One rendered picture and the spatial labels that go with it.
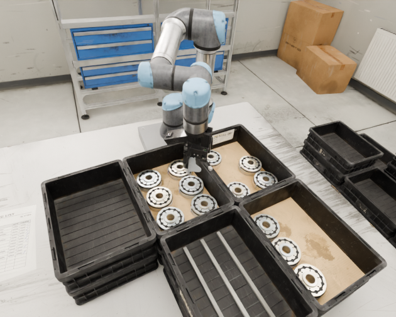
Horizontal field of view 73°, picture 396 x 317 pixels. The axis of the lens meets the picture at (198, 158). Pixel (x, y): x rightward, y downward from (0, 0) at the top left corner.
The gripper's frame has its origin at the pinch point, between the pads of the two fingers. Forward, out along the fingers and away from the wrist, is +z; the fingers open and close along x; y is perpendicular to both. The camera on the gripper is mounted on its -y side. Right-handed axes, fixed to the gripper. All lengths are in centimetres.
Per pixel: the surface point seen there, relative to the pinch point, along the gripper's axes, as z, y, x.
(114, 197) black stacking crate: 15.8, -27.6, -13.1
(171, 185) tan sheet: 17.3, -8.0, 0.2
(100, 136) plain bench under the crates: 34, -64, 29
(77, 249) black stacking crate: 12.9, -27.6, -36.5
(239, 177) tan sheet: 19.2, 18.1, 15.2
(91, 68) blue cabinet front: 64, -142, 129
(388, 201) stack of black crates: 71, 113, 66
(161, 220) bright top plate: 11.8, -4.6, -18.4
